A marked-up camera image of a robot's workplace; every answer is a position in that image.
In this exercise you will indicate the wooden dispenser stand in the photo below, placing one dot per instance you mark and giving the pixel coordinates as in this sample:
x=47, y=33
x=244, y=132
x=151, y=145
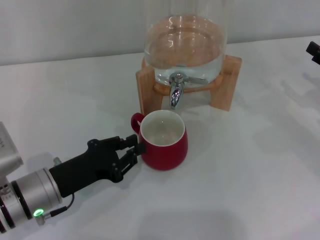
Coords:
x=146, y=100

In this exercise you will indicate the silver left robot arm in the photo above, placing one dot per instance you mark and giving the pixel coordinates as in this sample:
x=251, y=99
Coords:
x=30, y=197

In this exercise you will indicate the chrome faucet with lever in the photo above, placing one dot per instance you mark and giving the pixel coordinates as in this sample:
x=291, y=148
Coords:
x=175, y=96

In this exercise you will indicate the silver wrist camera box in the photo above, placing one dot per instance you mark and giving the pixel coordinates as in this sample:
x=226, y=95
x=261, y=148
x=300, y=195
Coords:
x=7, y=147

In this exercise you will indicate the glass water dispenser jar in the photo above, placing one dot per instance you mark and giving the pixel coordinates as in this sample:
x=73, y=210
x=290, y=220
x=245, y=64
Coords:
x=186, y=32

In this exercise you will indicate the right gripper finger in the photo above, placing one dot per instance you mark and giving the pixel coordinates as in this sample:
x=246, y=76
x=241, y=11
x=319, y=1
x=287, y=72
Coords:
x=313, y=48
x=316, y=60

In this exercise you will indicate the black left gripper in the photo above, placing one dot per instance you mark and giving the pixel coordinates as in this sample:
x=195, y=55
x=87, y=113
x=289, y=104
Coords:
x=87, y=167

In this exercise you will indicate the red ceramic cup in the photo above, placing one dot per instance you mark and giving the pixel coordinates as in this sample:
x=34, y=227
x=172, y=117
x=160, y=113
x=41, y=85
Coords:
x=165, y=155

